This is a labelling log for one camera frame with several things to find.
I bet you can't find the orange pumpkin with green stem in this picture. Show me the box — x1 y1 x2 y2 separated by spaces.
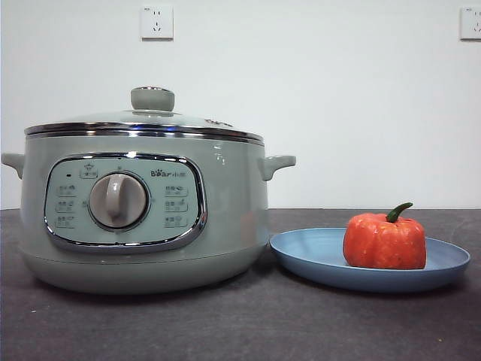
342 202 428 271

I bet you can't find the white wall socket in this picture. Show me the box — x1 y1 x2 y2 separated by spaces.
460 6 481 41
141 5 175 41

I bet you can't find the pale green electric steamer pot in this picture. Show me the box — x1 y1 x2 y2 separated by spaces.
1 133 297 295

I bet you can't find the glass lid with green knob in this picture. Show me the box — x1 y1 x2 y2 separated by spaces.
24 86 263 144

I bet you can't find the blue plate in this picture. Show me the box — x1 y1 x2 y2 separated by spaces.
269 227 471 293

